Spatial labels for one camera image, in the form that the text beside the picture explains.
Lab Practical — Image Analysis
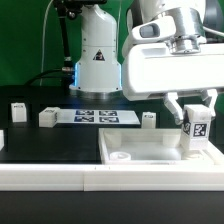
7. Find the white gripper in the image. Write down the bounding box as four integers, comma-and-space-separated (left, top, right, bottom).
122, 43, 224, 125

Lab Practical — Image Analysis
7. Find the white sheet with fiducial tags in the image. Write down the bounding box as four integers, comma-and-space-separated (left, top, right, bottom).
57, 109, 140, 125

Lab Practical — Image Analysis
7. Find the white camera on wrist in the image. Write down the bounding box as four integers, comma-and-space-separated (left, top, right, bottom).
129, 16, 176, 45

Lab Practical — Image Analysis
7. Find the white square table top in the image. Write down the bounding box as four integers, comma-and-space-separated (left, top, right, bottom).
98, 128, 214, 166

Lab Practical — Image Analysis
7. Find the white cable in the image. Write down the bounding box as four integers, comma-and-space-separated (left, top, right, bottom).
39, 0, 55, 87

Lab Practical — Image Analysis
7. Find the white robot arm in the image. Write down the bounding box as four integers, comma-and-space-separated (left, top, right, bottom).
72, 0, 224, 124

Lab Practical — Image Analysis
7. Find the black cable bundle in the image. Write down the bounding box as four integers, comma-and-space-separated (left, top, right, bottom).
23, 0, 83, 87

